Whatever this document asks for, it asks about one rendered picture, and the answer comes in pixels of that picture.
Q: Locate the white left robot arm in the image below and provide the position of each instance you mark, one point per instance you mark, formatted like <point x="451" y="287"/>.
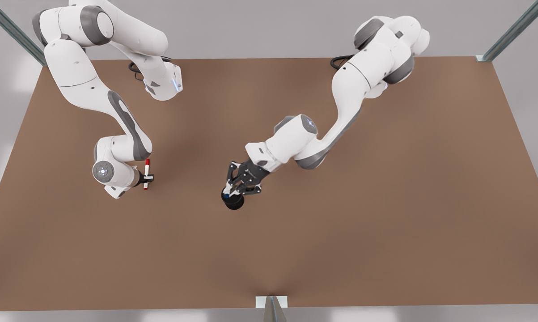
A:
<point x="358" y="80"/>

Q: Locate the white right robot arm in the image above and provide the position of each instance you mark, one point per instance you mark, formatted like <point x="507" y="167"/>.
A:
<point x="81" y="85"/>

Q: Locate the black round cup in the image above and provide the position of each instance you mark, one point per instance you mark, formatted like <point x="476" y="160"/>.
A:
<point x="234" y="202"/>

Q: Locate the red and white marker pen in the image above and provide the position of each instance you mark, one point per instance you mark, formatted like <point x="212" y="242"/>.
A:
<point x="147" y="170"/>

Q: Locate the silver frame post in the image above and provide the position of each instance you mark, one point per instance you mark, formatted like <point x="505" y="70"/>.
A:
<point x="14" y="31"/>
<point x="273" y="306"/>
<point x="514" y="31"/>

